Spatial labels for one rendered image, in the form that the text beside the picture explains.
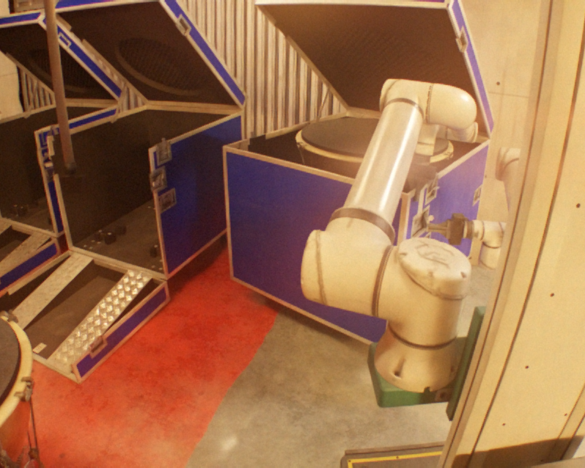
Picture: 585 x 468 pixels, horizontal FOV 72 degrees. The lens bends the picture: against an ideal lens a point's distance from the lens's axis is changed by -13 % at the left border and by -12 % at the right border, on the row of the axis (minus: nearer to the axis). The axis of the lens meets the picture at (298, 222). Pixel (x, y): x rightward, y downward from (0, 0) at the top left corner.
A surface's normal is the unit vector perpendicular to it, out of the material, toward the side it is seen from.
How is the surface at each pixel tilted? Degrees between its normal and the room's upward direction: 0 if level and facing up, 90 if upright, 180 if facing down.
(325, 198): 90
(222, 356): 0
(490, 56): 90
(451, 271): 14
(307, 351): 0
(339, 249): 27
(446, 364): 68
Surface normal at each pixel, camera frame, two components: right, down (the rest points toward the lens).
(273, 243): -0.62, 0.33
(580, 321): 0.04, 0.43
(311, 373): 0.01, -0.90
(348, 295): -0.40, 0.40
